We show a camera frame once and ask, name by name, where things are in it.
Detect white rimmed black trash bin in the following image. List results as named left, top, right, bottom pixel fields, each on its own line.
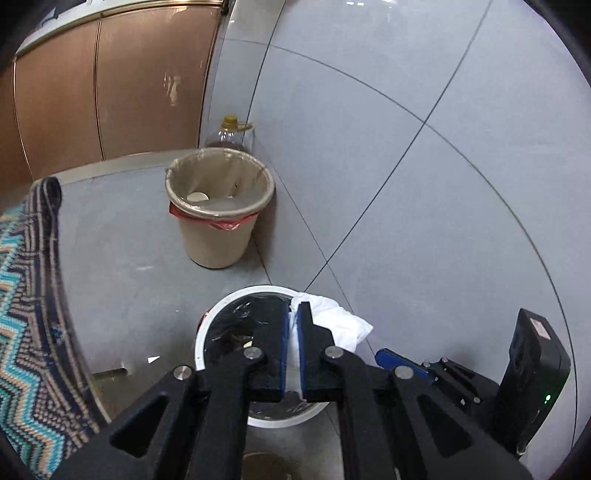
left=193, top=285, right=328, bottom=429

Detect beige plastic waste bin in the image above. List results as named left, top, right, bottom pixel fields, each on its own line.
left=165, top=147, right=276, bottom=269

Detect black camera tracker box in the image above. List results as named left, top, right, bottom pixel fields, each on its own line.
left=488, top=308, right=571, bottom=457

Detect zigzag patterned floor rug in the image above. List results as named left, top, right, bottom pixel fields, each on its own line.
left=1, top=177, right=107, bottom=479

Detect clear oil bottle yellow cap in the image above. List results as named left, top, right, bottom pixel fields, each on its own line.
left=204, top=114, right=253, bottom=153

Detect brown kitchen base cabinets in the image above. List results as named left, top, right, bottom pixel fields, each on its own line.
left=1, top=1, right=226, bottom=197

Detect white paper tissue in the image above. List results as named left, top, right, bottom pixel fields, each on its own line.
left=286, top=292, right=374, bottom=397

